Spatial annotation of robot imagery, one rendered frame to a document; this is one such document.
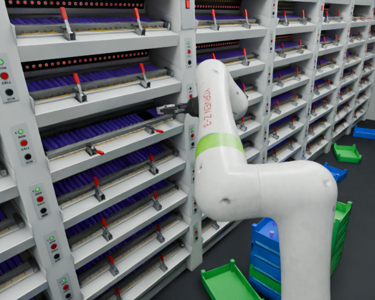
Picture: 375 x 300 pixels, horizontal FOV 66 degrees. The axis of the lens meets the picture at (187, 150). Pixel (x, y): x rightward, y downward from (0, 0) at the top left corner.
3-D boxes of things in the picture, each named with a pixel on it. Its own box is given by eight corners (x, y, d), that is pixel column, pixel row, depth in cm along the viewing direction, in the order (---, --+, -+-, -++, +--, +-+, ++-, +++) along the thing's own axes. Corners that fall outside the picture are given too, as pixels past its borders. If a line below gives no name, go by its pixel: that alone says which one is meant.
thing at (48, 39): (177, 45, 117) (184, 9, 109) (18, 62, 77) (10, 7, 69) (146, 29, 127) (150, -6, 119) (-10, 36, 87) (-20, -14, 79)
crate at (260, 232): (330, 244, 134) (332, 230, 131) (312, 269, 121) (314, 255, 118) (271, 218, 154) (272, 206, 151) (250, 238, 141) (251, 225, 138)
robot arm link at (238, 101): (246, 127, 95) (258, 102, 99) (228, 102, 87) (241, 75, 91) (213, 127, 105) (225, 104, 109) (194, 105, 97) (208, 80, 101)
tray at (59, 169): (182, 132, 132) (186, 114, 126) (50, 183, 92) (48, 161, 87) (154, 111, 142) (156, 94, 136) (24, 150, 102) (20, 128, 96)
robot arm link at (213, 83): (211, 170, 74) (250, 154, 70) (186, 145, 67) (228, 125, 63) (205, 88, 99) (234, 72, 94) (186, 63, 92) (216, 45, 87)
